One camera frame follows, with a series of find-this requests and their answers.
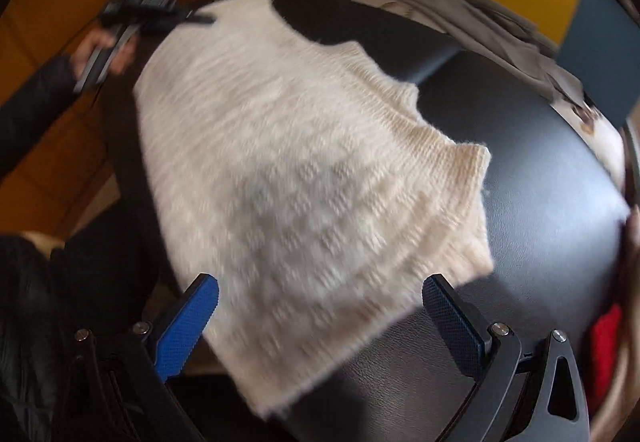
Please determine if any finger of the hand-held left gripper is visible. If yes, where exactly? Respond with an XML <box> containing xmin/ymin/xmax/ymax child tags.
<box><xmin>127</xmin><ymin>0</ymin><xmax>217</xmax><ymax>32</ymax></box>

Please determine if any white knitted sweater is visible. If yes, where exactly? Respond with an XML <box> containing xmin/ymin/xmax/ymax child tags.
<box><xmin>132</xmin><ymin>0</ymin><xmax>496</xmax><ymax>420</ymax></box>

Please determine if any grey cloth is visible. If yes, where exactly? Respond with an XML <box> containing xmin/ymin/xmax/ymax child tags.
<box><xmin>287</xmin><ymin>0</ymin><xmax>588</xmax><ymax>108</ymax></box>

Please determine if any red cloth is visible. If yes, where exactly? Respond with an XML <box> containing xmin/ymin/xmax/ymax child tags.
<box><xmin>589</xmin><ymin>304</ymin><xmax>626</xmax><ymax>395</ymax></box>

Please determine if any white brown printed cloth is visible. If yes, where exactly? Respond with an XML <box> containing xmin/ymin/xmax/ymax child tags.
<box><xmin>565</xmin><ymin>92</ymin><xmax>628</xmax><ymax>203</ymax></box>

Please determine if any person's black jacket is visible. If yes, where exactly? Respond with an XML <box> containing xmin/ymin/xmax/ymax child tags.
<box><xmin>0</xmin><ymin>202</ymin><xmax>201</xmax><ymax>442</ymax></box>

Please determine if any person's left hand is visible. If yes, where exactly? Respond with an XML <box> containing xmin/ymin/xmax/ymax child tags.
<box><xmin>72</xmin><ymin>29</ymin><xmax>139</xmax><ymax>76</ymax></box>

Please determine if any person's left forearm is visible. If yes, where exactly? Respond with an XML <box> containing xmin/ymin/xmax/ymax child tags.
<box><xmin>0</xmin><ymin>54</ymin><xmax>78</xmax><ymax>193</ymax></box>

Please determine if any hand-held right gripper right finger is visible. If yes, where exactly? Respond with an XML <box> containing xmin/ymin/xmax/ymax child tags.
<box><xmin>421</xmin><ymin>273</ymin><xmax>586</xmax><ymax>442</ymax></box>

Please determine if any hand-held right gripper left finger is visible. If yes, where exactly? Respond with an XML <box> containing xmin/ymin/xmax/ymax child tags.
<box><xmin>72</xmin><ymin>273</ymin><xmax>221</xmax><ymax>442</ymax></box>

